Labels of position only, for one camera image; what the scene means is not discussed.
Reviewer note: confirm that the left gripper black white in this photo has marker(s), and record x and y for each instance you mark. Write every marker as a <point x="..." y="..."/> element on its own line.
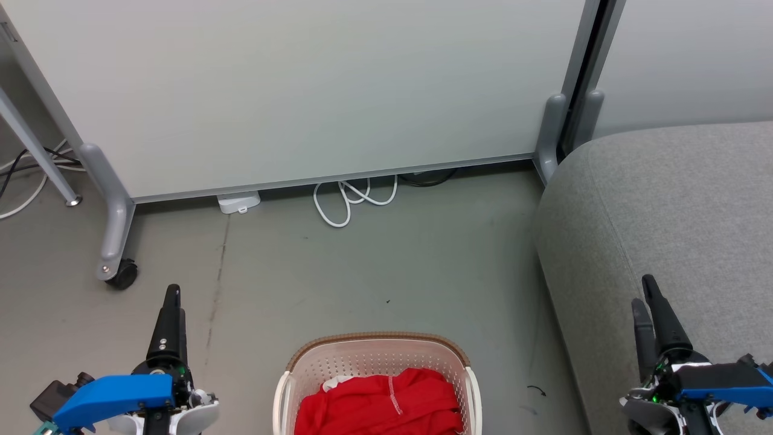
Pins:
<point x="193" y="411"/>

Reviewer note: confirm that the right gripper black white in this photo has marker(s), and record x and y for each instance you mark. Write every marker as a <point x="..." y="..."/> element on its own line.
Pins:
<point x="655" y="411"/>

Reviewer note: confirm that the red garment with white stripe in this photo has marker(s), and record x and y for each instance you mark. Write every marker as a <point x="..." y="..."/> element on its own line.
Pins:
<point x="374" y="408"/>

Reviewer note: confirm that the grey fabric sofa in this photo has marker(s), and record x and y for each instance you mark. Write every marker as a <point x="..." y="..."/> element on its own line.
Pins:
<point x="664" y="211"/>

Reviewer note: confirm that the white cabinet door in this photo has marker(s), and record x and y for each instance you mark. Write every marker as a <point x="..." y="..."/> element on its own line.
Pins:
<point x="688" y="54"/>

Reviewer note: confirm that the black caster wheel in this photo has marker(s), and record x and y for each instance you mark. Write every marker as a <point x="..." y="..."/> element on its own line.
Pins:
<point x="123" y="275"/>

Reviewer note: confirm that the grey partition foot with caster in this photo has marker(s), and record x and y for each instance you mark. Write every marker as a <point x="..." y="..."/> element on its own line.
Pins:
<point x="115" y="211"/>

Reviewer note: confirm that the cream perforated laundry basket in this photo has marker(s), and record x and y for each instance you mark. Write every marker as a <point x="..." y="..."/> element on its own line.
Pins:
<point x="362" y="353"/>

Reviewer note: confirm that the grey metal table leg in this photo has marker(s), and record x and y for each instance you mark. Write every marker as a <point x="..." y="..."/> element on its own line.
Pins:
<point x="36" y="151"/>

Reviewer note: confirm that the short grey partition foot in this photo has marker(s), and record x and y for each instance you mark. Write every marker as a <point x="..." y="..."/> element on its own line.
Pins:
<point x="551" y="133"/>

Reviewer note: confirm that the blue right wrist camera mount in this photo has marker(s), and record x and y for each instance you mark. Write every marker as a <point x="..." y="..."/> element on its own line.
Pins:
<point x="718" y="380"/>

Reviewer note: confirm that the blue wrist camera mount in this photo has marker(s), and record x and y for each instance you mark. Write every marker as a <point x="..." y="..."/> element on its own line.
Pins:
<point x="718" y="380"/>
<point x="109" y="396"/>

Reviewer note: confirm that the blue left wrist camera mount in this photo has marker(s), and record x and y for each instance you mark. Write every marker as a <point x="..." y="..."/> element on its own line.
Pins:
<point x="109" y="396"/>

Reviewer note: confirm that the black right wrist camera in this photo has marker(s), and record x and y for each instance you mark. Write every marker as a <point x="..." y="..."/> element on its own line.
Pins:
<point x="749" y="359"/>

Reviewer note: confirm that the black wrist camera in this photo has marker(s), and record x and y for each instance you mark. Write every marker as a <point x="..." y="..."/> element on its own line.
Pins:
<point x="51" y="396"/>
<point x="749" y="359"/>

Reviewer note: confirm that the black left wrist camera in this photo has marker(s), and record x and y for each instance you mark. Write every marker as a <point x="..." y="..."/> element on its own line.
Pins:
<point x="51" y="396"/>

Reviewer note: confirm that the white partition panel grey frame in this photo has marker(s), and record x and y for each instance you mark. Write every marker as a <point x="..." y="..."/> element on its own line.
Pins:
<point x="302" y="90"/>

